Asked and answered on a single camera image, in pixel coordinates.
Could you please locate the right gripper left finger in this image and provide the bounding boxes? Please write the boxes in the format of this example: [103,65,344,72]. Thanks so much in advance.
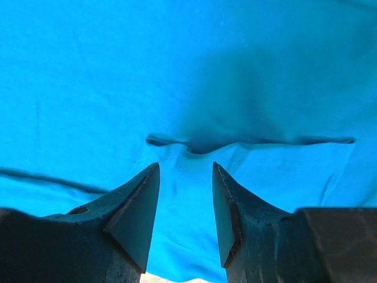
[1,163,160,282]

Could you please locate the blue t shirt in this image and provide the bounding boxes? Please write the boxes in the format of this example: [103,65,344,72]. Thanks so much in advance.
[1,1,376,282]

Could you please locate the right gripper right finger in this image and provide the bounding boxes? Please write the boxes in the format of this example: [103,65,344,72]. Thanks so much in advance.
[212,163,376,282]

